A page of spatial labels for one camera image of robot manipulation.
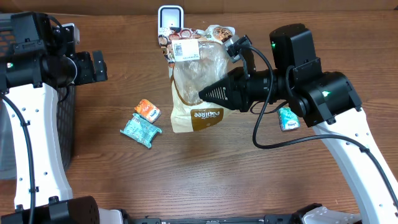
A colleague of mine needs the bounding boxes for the teal white snack packet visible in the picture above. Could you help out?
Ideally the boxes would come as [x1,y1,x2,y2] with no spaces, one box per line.
[120,113,162,149]

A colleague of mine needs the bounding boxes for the orange snack packet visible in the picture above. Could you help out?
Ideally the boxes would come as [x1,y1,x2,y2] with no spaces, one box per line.
[134,99,161,123]

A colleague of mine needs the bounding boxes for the grey plastic basket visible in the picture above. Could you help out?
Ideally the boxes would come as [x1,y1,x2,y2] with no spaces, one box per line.
[0,12,77,180]

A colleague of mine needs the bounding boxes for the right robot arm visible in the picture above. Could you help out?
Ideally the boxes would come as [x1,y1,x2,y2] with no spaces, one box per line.
[199,24,397,223]

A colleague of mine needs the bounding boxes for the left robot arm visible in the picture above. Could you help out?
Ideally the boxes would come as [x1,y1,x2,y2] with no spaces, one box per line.
[1,12,127,223]

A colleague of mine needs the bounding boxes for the brown pastry bag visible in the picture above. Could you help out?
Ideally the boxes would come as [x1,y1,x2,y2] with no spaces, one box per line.
[158,25,235,133]

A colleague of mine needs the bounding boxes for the green white tissue pack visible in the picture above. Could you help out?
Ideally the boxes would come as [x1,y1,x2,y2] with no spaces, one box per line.
[278,107,300,131]

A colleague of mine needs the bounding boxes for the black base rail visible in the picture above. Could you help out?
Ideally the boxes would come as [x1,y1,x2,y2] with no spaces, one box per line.
[128,213,303,224]

